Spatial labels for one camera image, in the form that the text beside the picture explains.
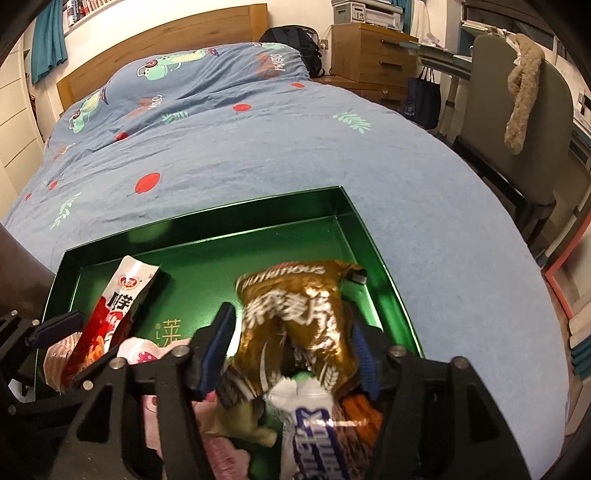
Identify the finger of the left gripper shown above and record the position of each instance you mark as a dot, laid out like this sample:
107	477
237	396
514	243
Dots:
19	332
99	364

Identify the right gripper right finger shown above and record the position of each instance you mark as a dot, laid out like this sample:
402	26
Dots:
440	420

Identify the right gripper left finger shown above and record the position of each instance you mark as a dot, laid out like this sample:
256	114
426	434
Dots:
106	437

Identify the red white stick packet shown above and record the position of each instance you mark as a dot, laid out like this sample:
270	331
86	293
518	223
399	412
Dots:
124	293

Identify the white blue snack bag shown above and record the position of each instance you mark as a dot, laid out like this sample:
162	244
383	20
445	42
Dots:
324	438

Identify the small beige snack packet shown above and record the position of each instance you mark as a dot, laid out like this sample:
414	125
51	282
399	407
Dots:
240	421

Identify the gold oatmeal bag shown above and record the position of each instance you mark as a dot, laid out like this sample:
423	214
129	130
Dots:
293	318

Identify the pink striped candy packet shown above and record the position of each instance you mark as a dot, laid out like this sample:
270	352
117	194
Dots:
56	359

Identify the pink My Melody packet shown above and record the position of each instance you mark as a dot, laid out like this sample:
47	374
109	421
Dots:
227	462

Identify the dark cylindrical bin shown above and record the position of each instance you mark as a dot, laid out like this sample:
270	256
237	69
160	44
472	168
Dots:
24	282

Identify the green shallow tray box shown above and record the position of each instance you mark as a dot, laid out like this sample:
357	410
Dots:
200	255

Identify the white wardrobe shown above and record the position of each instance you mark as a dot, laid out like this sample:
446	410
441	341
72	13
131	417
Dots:
20	140

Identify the blue cartoon duvet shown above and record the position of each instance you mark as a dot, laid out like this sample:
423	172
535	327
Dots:
172	134

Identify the grey green chair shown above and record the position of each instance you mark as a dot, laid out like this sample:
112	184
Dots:
526	180

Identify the teal curtain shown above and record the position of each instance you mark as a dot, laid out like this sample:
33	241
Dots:
48	45

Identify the dark tote bag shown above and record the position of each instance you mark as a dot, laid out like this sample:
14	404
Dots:
423	103

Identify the row of books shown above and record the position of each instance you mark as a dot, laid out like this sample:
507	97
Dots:
74	11

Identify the wooden headboard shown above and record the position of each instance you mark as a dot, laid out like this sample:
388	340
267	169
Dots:
223	26

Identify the black backpack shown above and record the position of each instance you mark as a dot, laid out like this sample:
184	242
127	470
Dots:
302	38

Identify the beige fluffy scarf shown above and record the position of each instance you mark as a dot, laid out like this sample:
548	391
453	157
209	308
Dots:
523	87

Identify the white desk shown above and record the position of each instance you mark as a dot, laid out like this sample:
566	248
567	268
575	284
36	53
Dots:
458	68

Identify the wooden drawer chest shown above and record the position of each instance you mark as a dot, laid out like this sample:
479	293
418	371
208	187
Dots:
372	62

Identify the white printer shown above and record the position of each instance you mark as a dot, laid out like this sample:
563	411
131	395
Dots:
379	13

